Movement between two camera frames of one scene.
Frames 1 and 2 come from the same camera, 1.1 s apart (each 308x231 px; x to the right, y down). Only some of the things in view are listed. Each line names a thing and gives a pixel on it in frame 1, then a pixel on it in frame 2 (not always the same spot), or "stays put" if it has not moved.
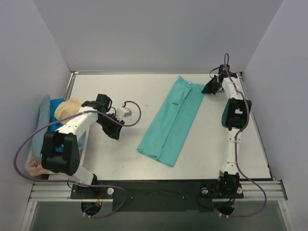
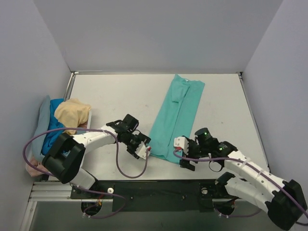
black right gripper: [214, 85] → [186, 156]
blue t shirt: [53, 103] stays put
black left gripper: [111, 125] → [140, 143]
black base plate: [158, 196] stays put
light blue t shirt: [44, 121] stays put
